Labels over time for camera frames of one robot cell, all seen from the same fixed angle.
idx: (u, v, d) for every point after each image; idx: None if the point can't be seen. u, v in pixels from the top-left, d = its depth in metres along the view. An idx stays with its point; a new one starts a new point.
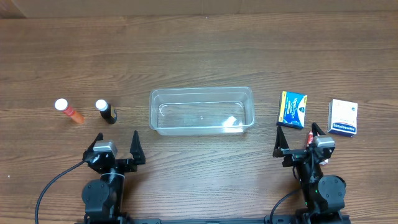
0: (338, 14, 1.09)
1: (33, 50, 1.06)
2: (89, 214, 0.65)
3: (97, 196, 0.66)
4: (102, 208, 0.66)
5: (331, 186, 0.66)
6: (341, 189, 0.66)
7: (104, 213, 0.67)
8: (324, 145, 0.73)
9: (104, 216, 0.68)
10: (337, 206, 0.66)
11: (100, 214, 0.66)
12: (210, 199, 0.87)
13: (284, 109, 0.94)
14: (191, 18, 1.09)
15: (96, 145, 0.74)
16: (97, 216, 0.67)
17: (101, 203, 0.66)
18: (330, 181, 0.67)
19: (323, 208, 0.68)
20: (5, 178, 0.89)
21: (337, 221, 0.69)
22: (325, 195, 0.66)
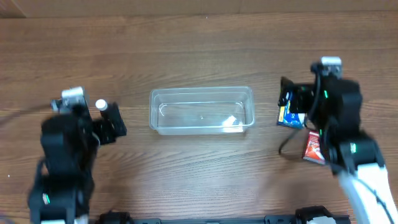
0: (338, 14, 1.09)
1: (33, 50, 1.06)
2: (43, 145, 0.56)
3: (61, 123, 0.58)
4: (64, 136, 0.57)
5: (341, 81, 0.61)
6: (352, 84, 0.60)
7: (62, 150, 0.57)
8: (331, 64, 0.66)
9: (62, 154, 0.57)
10: (352, 98, 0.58)
11: (60, 144, 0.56)
12: (210, 199, 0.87)
13: (284, 108, 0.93)
14: (191, 18, 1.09)
15: (63, 92, 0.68)
16: (55, 157, 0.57)
17: (64, 130, 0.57)
18: (339, 82, 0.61)
19: (339, 115, 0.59)
20: (5, 178, 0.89)
21: (367, 139, 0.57)
22: (333, 86, 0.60)
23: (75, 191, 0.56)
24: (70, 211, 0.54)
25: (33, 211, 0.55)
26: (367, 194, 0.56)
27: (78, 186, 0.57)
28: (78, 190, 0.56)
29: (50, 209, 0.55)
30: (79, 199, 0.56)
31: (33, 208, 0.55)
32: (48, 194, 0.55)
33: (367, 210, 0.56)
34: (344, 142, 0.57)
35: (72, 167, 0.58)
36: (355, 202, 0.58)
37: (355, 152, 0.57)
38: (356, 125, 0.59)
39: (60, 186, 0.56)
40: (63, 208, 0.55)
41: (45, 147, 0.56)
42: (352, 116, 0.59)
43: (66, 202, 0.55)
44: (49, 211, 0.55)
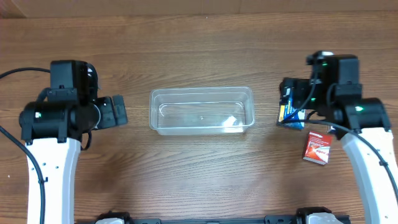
0: (338, 14, 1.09)
1: (33, 50, 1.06)
2: (51, 73, 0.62)
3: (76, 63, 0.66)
4: (73, 65, 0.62)
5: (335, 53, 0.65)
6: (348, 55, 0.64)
7: (68, 76, 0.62)
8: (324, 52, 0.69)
9: (66, 81, 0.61)
10: (349, 60, 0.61)
11: (68, 69, 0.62)
12: (210, 199, 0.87)
13: (284, 109, 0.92)
14: (191, 18, 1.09)
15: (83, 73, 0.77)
16: (60, 83, 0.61)
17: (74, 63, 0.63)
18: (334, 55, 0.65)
19: (339, 76, 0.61)
20: (5, 178, 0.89)
21: (376, 102, 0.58)
22: (327, 61, 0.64)
23: (69, 110, 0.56)
24: (62, 125, 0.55)
25: (25, 127, 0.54)
26: (369, 154, 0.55)
27: (73, 107, 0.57)
28: (72, 109, 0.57)
29: (42, 125, 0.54)
30: (73, 119, 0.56)
31: (25, 124, 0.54)
32: (43, 111, 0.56)
33: (369, 172, 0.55)
34: (349, 104, 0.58)
35: (71, 93, 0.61)
36: (356, 163, 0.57)
37: (362, 111, 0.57)
38: (359, 89, 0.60)
39: (56, 104, 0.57)
40: (55, 122, 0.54)
41: (53, 74, 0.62)
42: (352, 79, 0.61)
43: (60, 116, 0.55)
44: (40, 126, 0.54)
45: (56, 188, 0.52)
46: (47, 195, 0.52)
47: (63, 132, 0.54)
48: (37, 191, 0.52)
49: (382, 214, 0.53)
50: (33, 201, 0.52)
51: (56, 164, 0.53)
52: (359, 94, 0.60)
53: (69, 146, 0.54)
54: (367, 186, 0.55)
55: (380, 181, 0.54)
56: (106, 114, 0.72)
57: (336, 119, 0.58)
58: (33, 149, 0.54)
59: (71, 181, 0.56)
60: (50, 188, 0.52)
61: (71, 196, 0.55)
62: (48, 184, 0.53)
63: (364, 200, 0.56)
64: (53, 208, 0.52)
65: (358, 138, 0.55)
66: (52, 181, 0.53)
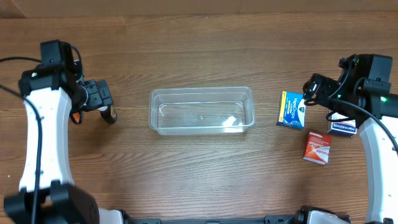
0: (338, 14, 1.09)
1: (33, 49, 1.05)
2: (41, 49, 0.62)
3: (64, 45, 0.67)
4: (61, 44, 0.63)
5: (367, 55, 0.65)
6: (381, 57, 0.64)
7: (56, 51, 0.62)
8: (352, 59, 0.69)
9: (55, 54, 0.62)
10: (383, 58, 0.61)
11: (56, 46, 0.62)
12: (210, 199, 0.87)
13: (284, 109, 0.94)
14: (191, 18, 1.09)
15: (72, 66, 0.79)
16: (49, 56, 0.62)
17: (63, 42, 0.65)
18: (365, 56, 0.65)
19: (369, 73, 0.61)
20: (5, 179, 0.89)
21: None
22: (360, 61, 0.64)
23: (60, 71, 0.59)
24: (54, 84, 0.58)
25: (24, 87, 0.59)
26: (384, 138, 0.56)
27: (63, 69, 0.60)
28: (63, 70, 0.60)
29: (37, 83, 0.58)
30: (63, 78, 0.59)
31: (24, 84, 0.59)
32: (38, 71, 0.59)
33: (380, 154, 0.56)
34: (375, 94, 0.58)
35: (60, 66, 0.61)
36: (369, 146, 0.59)
37: (385, 102, 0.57)
38: (387, 85, 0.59)
39: (48, 67, 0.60)
40: (48, 80, 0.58)
41: (41, 50, 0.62)
42: (383, 76, 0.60)
43: (52, 75, 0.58)
44: (35, 84, 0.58)
45: (51, 122, 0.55)
46: (44, 128, 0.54)
47: (54, 85, 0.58)
48: (35, 127, 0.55)
49: (385, 193, 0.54)
50: (32, 136, 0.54)
51: (50, 105, 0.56)
52: (387, 91, 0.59)
53: (60, 95, 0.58)
54: (376, 167, 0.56)
55: (390, 165, 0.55)
56: (91, 94, 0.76)
57: (359, 105, 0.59)
58: (32, 98, 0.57)
59: (64, 122, 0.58)
60: (46, 124, 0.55)
61: (66, 135, 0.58)
62: (45, 120, 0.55)
63: (370, 181, 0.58)
64: (49, 139, 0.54)
65: (376, 123, 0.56)
66: (48, 117, 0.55)
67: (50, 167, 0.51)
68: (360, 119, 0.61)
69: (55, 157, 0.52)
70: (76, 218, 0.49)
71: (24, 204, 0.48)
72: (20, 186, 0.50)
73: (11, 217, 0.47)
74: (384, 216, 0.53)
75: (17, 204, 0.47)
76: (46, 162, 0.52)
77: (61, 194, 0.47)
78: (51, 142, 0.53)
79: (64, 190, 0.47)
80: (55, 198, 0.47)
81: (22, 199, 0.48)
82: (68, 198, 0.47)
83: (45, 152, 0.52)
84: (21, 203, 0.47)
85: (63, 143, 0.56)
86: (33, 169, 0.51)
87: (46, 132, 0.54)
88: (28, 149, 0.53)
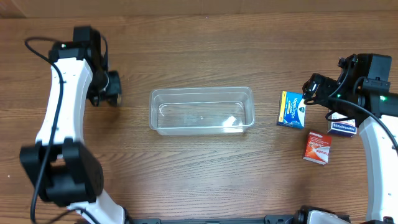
0: (337, 14, 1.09)
1: (33, 50, 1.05)
2: (74, 33, 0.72)
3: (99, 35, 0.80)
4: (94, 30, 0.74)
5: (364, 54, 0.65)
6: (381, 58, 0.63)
7: (87, 34, 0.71)
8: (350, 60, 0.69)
9: (84, 37, 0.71)
10: (383, 58, 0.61)
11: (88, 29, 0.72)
12: (210, 199, 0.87)
13: (284, 109, 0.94)
14: (191, 18, 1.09)
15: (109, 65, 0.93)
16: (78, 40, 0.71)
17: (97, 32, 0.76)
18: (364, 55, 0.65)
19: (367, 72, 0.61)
20: (5, 179, 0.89)
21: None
22: (359, 61, 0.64)
23: (86, 48, 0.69)
24: (81, 55, 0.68)
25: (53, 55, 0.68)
26: (384, 137, 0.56)
27: (91, 46, 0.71)
28: (89, 45, 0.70)
29: (64, 53, 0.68)
30: (88, 54, 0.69)
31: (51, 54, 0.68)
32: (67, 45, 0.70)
33: (380, 152, 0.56)
34: (374, 93, 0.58)
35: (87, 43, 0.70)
36: (369, 144, 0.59)
37: (384, 101, 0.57)
38: (387, 85, 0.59)
39: (76, 43, 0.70)
40: (74, 51, 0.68)
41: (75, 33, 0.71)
42: (382, 76, 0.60)
43: (79, 49, 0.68)
44: (63, 53, 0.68)
45: (73, 87, 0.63)
46: (66, 91, 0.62)
47: (80, 57, 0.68)
48: (58, 90, 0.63)
49: (385, 192, 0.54)
50: (53, 101, 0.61)
51: (73, 72, 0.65)
52: (386, 91, 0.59)
53: (83, 66, 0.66)
54: (377, 165, 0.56)
55: (390, 163, 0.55)
56: (113, 83, 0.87)
57: (358, 104, 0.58)
58: (58, 64, 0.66)
59: (81, 97, 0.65)
60: (68, 88, 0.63)
61: (81, 109, 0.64)
62: (67, 84, 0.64)
63: (370, 179, 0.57)
64: (68, 104, 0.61)
65: (376, 121, 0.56)
66: (69, 81, 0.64)
67: (65, 124, 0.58)
68: (360, 118, 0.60)
69: (71, 117, 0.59)
70: (81, 176, 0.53)
71: (39, 155, 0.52)
72: (37, 139, 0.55)
73: (25, 165, 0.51)
74: (384, 214, 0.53)
75: (32, 154, 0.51)
76: (63, 120, 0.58)
77: (73, 152, 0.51)
78: (69, 106, 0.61)
79: (75, 148, 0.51)
80: (66, 154, 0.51)
81: (36, 150, 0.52)
82: (78, 157, 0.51)
83: (63, 112, 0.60)
84: (37, 154, 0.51)
85: (79, 114, 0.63)
86: (51, 124, 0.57)
87: (66, 101, 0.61)
88: (49, 110, 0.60)
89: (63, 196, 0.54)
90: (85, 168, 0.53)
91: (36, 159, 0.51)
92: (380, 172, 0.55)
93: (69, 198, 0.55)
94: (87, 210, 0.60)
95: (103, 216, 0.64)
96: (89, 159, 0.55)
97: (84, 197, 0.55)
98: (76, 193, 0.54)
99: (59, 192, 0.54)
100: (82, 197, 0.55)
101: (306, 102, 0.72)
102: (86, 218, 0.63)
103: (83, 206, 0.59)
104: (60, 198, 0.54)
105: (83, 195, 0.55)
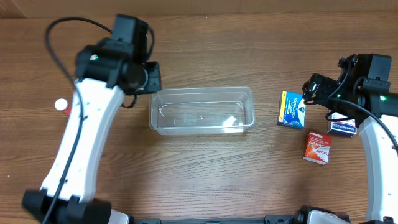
0: (337, 14, 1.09)
1: (33, 50, 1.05)
2: (114, 32, 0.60)
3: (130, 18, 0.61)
4: (134, 25, 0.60)
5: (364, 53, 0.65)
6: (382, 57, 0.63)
7: (129, 31, 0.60)
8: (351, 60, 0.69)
9: (127, 35, 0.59)
10: (382, 58, 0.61)
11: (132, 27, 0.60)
12: (210, 199, 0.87)
13: (284, 109, 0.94)
14: (191, 18, 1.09)
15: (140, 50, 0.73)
16: (115, 48, 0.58)
17: (135, 20, 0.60)
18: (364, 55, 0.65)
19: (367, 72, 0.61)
20: (5, 179, 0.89)
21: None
22: (360, 61, 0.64)
23: (122, 60, 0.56)
24: (113, 73, 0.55)
25: (80, 66, 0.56)
26: (384, 137, 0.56)
27: (127, 58, 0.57)
28: (124, 60, 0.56)
29: (96, 70, 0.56)
30: (122, 73, 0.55)
31: (79, 62, 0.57)
32: (97, 54, 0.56)
33: (380, 152, 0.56)
34: (374, 93, 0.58)
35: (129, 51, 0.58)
36: (369, 144, 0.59)
37: (384, 101, 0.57)
38: (387, 85, 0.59)
39: (112, 53, 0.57)
40: (107, 71, 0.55)
41: (115, 23, 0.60)
42: (382, 76, 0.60)
43: (112, 67, 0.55)
44: (92, 68, 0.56)
45: (94, 126, 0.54)
46: (83, 132, 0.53)
47: (111, 82, 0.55)
48: (76, 127, 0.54)
49: (385, 191, 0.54)
50: (72, 132, 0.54)
51: (98, 106, 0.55)
52: (386, 91, 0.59)
53: (113, 96, 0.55)
54: (376, 165, 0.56)
55: (390, 163, 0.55)
56: (152, 79, 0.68)
57: (358, 104, 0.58)
58: (82, 87, 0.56)
59: (106, 127, 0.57)
60: (88, 125, 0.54)
61: (103, 139, 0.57)
62: (88, 120, 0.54)
63: (370, 179, 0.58)
64: (86, 145, 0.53)
65: (376, 121, 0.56)
66: (91, 116, 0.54)
67: (76, 180, 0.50)
68: (360, 118, 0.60)
69: (83, 168, 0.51)
70: None
71: (43, 200, 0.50)
72: (42, 186, 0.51)
73: (27, 210, 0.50)
74: (384, 214, 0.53)
75: (35, 200, 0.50)
76: (75, 163, 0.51)
77: (76, 211, 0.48)
78: (85, 150, 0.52)
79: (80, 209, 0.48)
80: (69, 214, 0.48)
81: (40, 198, 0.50)
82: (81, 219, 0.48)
83: (76, 158, 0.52)
84: (40, 200, 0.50)
85: (98, 149, 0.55)
86: (60, 173, 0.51)
87: (84, 137, 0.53)
88: (65, 140, 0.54)
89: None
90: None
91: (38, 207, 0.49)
92: (380, 172, 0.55)
93: None
94: None
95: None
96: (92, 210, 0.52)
97: None
98: None
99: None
100: None
101: (306, 102, 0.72)
102: None
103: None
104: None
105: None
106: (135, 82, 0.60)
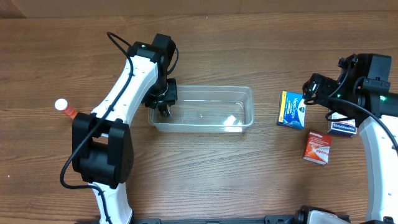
0: (337, 14, 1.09)
1: (33, 49, 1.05)
2: (155, 38, 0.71)
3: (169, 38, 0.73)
4: (170, 40, 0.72)
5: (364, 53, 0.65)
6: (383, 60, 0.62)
7: (166, 43, 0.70)
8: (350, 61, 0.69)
9: (163, 44, 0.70)
10: (383, 57, 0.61)
11: (170, 42, 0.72)
12: (210, 199, 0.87)
13: (284, 109, 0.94)
14: (191, 18, 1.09)
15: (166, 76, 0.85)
16: (157, 44, 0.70)
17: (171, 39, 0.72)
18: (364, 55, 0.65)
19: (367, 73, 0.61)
20: (5, 179, 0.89)
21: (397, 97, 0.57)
22: (360, 61, 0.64)
23: (161, 53, 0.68)
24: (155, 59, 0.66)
25: (132, 50, 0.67)
26: (384, 137, 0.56)
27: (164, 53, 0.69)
28: (164, 53, 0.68)
29: (143, 51, 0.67)
30: (161, 60, 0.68)
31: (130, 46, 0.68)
32: (147, 45, 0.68)
33: (380, 152, 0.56)
34: (374, 93, 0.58)
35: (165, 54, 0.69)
36: (369, 144, 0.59)
37: (384, 101, 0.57)
38: (387, 85, 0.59)
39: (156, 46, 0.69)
40: (152, 53, 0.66)
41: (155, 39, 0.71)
42: (382, 76, 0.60)
43: (156, 52, 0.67)
44: (140, 52, 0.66)
45: (138, 83, 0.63)
46: (130, 84, 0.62)
47: (153, 60, 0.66)
48: (125, 80, 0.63)
49: (385, 192, 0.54)
50: (120, 83, 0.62)
51: (143, 70, 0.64)
52: (386, 91, 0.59)
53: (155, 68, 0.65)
54: (377, 165, 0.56)
55: (390, 163, 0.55)
56: (170, 90, 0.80)
57: (358, 104, 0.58)
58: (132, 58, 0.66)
59: (143, 90, 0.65)
60: (134, 81, 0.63)
61: (139, 99, 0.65)
62: (135, 78, 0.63)
63: (370, 179, 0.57)
64: (130, 94, 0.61)
65: (376, 121, 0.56)
66: (138, 76, 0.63)
67: (122, 111, 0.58)
68: (360, 118, 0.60)
69: (128, 105, 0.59)
70: (117, 158, 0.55)
71: (89, 122, 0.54)
72: (92, 111, 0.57)
73: (73, 129, 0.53)
74: (384, 215, 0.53)
75: (84, 119, 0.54)
76: (121, 104, 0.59)
77: (119, 131, 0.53)
78: (131, 96, 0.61)
79: (123, 128, 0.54)
80: (113, 132, 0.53)
81: (90, 117, 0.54)
82: (122, 137, 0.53)
83: (123, 98, 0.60)
84: (89, 119, 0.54)
85: (135, 103, 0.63)
86: (109, 104, 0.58)
87: (131, 87, 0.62)
88: (114, 88, 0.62)
89: (94, 167, 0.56)
90: (123, 149, 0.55)
91: (86, 126, 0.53)
92: (380, 172, 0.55)
93: (98, 172, 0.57)
94: (104, 194, 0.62)
95: (114, 208, 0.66)
96: (128, 143, 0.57)
97: (110, 178, 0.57)
98: (106, 171, 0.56)
99: (92, 163, 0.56)
100: (109, 177, 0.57)
101: (306, 101, 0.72)
102: (99, 201, 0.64)
103: (102, 189, 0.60)
104: (90, 169, 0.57)
105: (110, 175, 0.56)
106: (162, 78, 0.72)
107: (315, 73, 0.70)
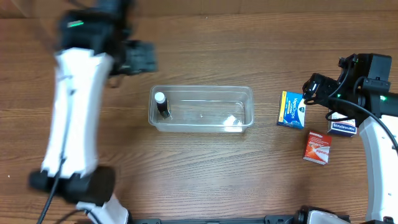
0: (337, 14, 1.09)
1: (33, 49, 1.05)
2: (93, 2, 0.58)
3: None
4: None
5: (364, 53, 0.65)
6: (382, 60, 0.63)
7: (114, 4, 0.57)
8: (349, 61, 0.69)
9: (111, 4, 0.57)
10: (383, 56, 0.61)
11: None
12: (210, 199, 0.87)
13: (284, 109, 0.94)
14: (191, 18, 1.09)
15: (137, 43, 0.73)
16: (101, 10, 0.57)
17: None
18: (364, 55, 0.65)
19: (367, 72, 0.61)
20: (5, 179, 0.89)
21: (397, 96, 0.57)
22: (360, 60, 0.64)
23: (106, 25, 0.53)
24: (97, 38, 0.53)
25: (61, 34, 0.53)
26: (383, 137, 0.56)
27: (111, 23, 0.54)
28: (112, 22, 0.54)
29: (79, 35, 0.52)
30: (108, 32, 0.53)
31: (60, 30, 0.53)
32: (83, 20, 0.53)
33: (380, 152, 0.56)
34: (374, 93, 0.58)
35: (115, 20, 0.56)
36: (368, 144, 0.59)
37: (384, 101, 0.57)
38: (387, 85, 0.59)
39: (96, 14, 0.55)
40: (95, 28, 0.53)
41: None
42: (382, 76, 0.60)
43: (97, 32, 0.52)
44: (75, 35, 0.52)
45: (84, 99, 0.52)
46: (74, 105, 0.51)
47: (97, 49, 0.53)
48: (65, 102, 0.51)
49: (385, 191, 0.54)
50: (61, 109, 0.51)
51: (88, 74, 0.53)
52: (386, 90, 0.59)
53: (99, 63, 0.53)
54: (376, 165, 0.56)
55: (390, 163, 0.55)
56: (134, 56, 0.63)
57: (358, 104, 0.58)
58: (64, 56, 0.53)
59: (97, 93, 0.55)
60: (77, 100, 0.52)
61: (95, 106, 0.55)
62: (78, 93, 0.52)
63: (370, 178, 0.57)
64: (78, 121, 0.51)
65: (376, 121, 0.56)
66: (81, 89, 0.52)
67: (76, 155, 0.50)
68: (360, 118, 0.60)
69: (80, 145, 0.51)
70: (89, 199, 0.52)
71: (46, 180, 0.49)
72: (43, 167, 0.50)
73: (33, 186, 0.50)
74: (384, 214, 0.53)
75: (40, 178, 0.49)
76: (71, 145, 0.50)
77: (78, 185, 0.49)
78: (80, 126, 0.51)
79: (83, 182, 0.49)
80: (72, 188, 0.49)
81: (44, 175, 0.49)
82: (86, 190, 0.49)
83: (71, 135, 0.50)
84: (44, 180, 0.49)
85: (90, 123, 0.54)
86: (58, 152, 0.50)
87: (76, 109, 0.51)
88: (56, 119, 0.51)
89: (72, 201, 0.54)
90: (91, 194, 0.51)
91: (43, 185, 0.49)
92: (380, 172, 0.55)
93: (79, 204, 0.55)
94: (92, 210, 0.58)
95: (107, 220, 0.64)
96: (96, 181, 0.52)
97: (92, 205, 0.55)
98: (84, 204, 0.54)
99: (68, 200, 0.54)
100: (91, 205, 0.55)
101: (307, 101, 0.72)
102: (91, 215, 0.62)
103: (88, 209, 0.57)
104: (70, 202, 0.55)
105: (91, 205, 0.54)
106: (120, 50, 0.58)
107: (315, 73, 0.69)
